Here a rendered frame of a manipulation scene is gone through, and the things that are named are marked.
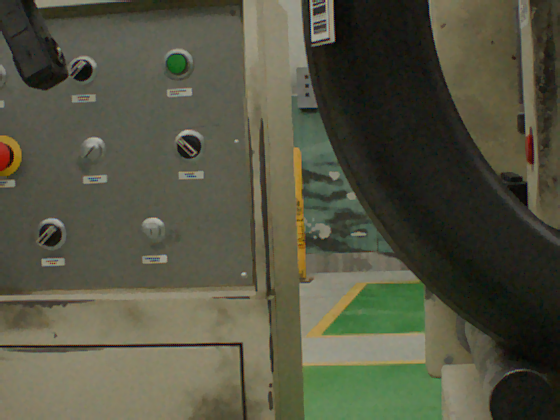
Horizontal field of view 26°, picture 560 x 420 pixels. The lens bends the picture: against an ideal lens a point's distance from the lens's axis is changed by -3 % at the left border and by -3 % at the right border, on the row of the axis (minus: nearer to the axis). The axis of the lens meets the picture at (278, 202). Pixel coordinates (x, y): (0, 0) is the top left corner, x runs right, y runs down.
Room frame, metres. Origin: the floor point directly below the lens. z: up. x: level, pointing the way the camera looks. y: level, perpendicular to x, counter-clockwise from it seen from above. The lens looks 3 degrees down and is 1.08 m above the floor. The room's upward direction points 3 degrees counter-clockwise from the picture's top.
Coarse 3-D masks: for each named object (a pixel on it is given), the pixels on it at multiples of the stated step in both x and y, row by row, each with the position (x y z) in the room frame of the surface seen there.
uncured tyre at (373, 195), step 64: (384, 0) 0.80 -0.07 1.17; (320, 64) 0.84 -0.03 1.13; (384, 64) 0.80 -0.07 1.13; (384, 128) 0.80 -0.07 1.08; (448, 128) 0.79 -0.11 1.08; (384, 192) 0.82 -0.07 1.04; (448, 192) 0.79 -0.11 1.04; (448, 256) 0.81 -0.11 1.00; (512, 256) 0.79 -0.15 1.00; (512, 320) 0.81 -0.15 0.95
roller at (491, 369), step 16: (480, 336) 0.98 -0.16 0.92; (480, 352) 0.93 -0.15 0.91; (496, 352) 0.88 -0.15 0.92; (512, 352) 0.86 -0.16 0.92; (480, 368) 0.90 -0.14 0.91; (496, 368) 0.83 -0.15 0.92; (512, 368) 0.81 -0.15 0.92; (528, 368) 0.80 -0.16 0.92; (496, 384) 0.80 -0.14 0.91; (512, 384) 0.79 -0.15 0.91; (528, 384) 0.79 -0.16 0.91; (544, 384) 0.79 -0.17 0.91; (496, 400) 0.79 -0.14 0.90; (512, 400) 0.79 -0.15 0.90; (528, 400) 0.79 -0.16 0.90; (544, 400) 0.79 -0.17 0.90; (496, 416) 0.79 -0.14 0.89; (512, 416) 0.79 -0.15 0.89; (528, 416) 0.79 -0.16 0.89; (544, 416) 0.79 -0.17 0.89
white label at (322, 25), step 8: (312, 0) 0.83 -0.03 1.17; (320, 0) 0.81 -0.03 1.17; (328, 0) 0.80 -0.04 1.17; (312, 8) 0.83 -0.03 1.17; (320, 8) 0.81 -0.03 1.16; (328, 8) 0.80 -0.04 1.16; (312, 16) 0.83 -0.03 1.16; (320, 16) 0.81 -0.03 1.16; (328, 16) 0.80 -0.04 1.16; (312, 24) 0.83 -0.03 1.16; (320, 24) 0.81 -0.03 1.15; (328, 24) 0.80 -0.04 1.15; (312, 32) 0.83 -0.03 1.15; (320, 32) 0.82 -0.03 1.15; (328, 32) 0.80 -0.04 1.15; (312, 40) 0.83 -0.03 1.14; (320, 40) 0.82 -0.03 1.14; (328, 40) 0.80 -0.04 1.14
